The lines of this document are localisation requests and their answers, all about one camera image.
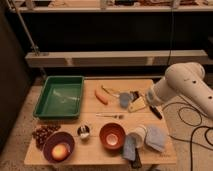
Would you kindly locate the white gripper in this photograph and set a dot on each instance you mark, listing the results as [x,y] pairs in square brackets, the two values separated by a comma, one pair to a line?
[150,97]

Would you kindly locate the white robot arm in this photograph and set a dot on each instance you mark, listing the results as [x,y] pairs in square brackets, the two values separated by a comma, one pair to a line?
[186,79]

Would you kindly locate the small metal cup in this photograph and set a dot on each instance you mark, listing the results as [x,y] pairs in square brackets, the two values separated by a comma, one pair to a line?
[83,132]

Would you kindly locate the blue round sponge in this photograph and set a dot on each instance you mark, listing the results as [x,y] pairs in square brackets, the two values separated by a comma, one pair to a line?
[125,99]

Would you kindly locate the blue cloth right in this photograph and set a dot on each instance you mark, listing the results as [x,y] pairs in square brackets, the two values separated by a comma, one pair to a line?
[156,138]

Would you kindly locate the wooden shelf beam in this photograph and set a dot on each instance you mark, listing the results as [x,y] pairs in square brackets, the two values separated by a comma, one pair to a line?
[115,58]

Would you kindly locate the blue sponge front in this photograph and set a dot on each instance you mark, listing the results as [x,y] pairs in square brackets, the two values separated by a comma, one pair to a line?
[129,148]

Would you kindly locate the orange bowl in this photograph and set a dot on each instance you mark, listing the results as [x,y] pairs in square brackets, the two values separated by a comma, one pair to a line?
[112,136]

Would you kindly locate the orange carrot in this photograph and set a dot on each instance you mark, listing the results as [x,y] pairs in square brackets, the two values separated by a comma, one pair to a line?
[101,98]

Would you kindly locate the green plastic tray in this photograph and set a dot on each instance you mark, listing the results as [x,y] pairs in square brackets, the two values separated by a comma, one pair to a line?
[60,98]

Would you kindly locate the purple bowl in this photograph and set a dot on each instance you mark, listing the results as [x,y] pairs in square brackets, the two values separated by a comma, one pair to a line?
[55,139]

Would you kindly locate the yellow round fruit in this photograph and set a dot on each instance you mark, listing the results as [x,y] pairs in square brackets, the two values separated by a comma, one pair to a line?
[59,152]

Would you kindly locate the bunch of dark grapes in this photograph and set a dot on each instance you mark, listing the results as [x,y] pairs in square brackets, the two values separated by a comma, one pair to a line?
[43,133]

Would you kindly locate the metal pole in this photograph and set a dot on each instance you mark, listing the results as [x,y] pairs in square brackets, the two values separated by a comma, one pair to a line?
[34,47]

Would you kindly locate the black handled knife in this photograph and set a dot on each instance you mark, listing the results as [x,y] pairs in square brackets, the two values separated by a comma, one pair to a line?
[156,112]

